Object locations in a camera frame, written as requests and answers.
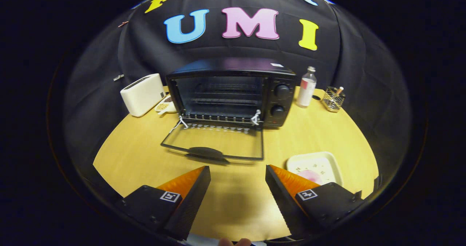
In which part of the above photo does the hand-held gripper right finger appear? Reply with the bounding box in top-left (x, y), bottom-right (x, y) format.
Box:
top-left (265, 164), bottom-right (365, 239)

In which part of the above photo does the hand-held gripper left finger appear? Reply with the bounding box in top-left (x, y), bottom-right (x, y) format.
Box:
top-left (116, 166), bottom-right (212, 241)

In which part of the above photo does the pink ham slice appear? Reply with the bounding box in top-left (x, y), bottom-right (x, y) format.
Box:
top-left (298, 170), bottom-right (324, 185)

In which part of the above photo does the cream food tray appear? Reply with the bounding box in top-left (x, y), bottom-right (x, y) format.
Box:
top-left (286, 151), bottom-right (343, 187)

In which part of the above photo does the black toaster oven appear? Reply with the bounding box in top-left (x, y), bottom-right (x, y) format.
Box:
top-left (160, 58), bottom-right (297, 163)

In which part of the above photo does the white bread toaster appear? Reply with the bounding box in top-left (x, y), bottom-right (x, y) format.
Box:
top-left (120, 73), bottom-right (166, 117)

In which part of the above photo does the small dish of seeds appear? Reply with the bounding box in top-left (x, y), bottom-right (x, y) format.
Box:
top-left (155, 94), bottom-right (177, 115)

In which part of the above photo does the clear plastic bottle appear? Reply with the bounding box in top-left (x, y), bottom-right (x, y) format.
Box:
top-left (296, 66), bottom-right (317, 108)

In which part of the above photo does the oven wire rack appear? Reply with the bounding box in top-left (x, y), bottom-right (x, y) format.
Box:
top-left (181, 97), bottom-right (262, 126)

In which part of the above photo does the metal wire basket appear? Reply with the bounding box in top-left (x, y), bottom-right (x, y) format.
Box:
top-left (321, 86), bottom-right (346, 112)

